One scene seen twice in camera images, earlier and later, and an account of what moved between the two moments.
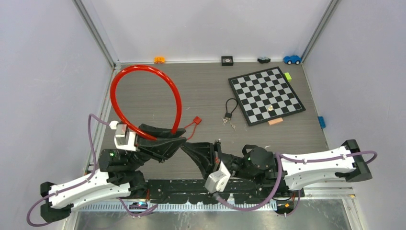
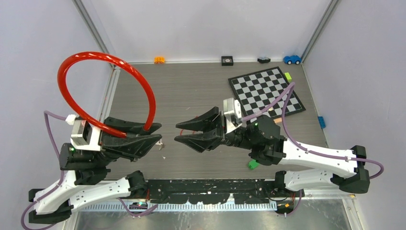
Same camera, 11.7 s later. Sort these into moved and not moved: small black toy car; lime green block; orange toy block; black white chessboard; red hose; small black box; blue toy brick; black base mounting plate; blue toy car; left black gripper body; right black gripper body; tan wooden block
Moved: left black gripper body; right black gripper body; red hose
Not moved: small black toy car; black white chessboard; orange toy block; small black box; blue toy brick; lime green block; black base mounting plate; tan wooden block; blue toy car
